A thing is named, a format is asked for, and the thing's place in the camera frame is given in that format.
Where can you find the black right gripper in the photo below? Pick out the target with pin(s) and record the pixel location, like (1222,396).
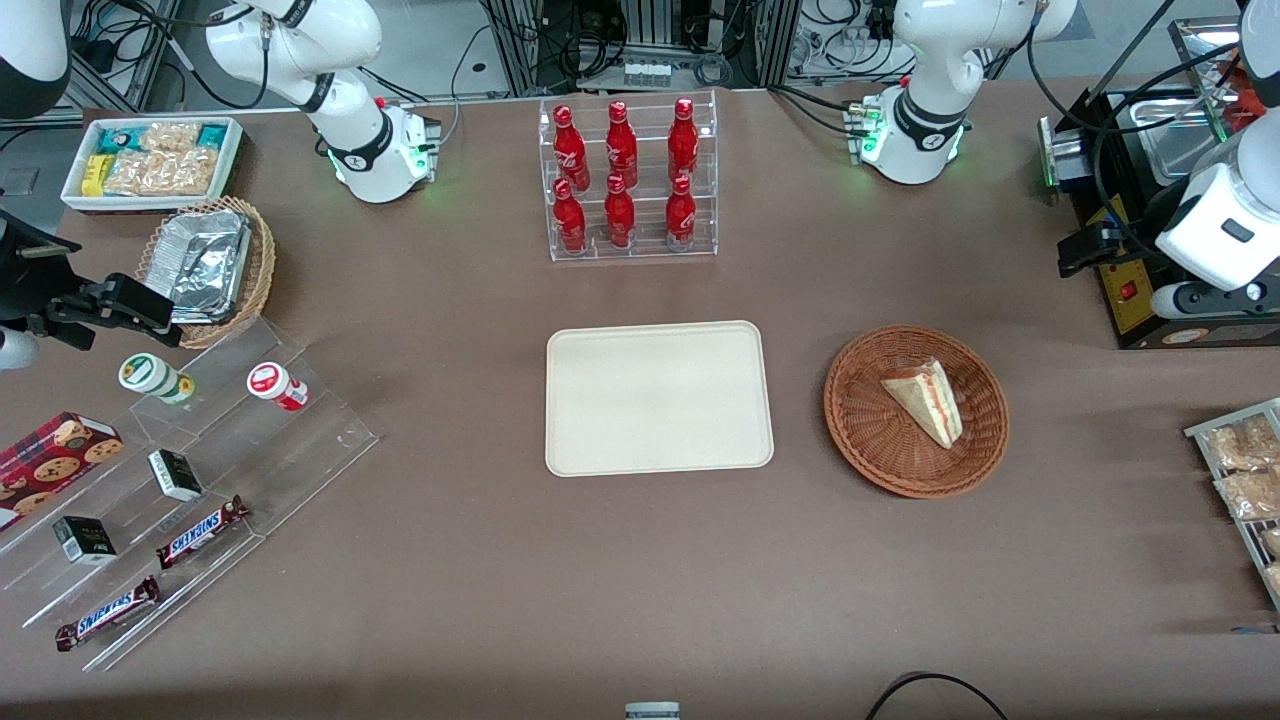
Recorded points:
(28,283)

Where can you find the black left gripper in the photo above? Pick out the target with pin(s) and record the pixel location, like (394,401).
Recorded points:
(1132,232)

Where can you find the triangle sandwich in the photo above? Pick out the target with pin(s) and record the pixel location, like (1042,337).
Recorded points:
(925,400)

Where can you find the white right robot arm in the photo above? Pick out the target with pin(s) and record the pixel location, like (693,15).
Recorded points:
(340,90)

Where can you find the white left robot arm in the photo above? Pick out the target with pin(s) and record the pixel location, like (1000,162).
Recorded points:
(920,90)

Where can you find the aluminium foil tray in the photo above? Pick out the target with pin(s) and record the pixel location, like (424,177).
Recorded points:
(208,265)

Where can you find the oval wicker basket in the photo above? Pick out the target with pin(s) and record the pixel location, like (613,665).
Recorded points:
(262,270)

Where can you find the metal tray with snacks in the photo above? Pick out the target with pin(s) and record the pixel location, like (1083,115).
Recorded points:
(1200,440)

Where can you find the round brown wicker basket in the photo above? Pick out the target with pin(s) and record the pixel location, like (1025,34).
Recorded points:
(870,430)

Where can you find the cream rectangular plastic tray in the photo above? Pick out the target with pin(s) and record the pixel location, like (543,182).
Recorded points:
(658,398)

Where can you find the green and white cup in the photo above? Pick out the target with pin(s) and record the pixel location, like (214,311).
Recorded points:
(150,376)

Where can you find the black countertop appliance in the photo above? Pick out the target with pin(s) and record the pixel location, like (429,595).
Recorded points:
(1130,310)

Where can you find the large clear bag of crackers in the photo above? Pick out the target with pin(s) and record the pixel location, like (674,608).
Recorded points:
(165,172)

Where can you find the yellow snack pack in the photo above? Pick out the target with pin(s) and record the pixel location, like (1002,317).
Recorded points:
(95,175)

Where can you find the red and white bottle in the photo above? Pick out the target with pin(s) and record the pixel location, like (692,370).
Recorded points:
(275,385)

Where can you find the teal snack pack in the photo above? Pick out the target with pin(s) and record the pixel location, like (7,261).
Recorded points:
(118,140)

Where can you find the small black box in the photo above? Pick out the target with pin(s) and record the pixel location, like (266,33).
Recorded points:
(85,540)
(175,475)

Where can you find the white rectangular snack bin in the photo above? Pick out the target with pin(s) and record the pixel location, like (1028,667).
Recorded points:
(232,160)

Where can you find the clear acrylic stepped display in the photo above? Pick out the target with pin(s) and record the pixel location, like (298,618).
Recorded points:
(250,450)

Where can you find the red cookie box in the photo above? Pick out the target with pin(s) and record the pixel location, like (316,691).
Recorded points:
(50,465)

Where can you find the snickers bar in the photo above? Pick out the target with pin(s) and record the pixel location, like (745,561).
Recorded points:
(200,533)
(108,614)

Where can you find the clear bag of snacks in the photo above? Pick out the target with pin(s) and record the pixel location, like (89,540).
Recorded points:
(1255,495)
(1245,445)

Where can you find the red cola bottle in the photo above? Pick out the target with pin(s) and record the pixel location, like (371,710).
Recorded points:
(680,215)
(683,140)
(619,215)
(621,145)
(570,150)
(569,220)

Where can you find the clear acrylic bottle rack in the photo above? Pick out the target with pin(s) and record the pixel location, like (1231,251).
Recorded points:
(645,215)

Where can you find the white power strip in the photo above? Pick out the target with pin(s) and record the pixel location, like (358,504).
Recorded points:
(646,72)

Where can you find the small grey object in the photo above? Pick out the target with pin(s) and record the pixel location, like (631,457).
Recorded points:
(652,711)

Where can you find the aluminium frame rack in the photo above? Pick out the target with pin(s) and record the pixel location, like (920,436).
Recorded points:
(650,30)

